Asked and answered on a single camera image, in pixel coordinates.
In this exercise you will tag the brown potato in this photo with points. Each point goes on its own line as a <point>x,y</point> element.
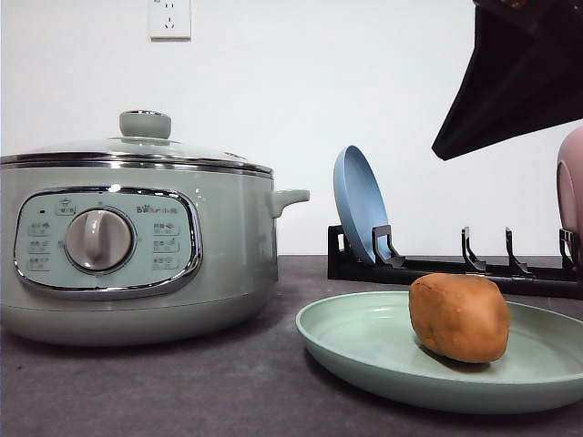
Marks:
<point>461,318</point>

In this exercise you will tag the pink plate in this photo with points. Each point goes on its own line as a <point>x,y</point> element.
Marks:
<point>570,189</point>

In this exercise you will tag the white wall socket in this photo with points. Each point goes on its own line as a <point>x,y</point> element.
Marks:
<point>168,21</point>

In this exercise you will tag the green electric steamer pot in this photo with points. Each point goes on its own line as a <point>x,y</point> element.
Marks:
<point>122,257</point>

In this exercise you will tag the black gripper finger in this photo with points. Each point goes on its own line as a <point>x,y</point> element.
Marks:
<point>526,74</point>

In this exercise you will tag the blue plate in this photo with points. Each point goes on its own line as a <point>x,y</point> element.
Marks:
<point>359,199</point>

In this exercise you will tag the green plate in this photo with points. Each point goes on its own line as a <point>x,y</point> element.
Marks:
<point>368,344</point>

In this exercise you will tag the black plate rack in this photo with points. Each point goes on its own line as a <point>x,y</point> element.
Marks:
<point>562,281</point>

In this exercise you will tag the glass steamer lid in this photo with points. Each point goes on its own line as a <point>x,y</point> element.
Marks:
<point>143,144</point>

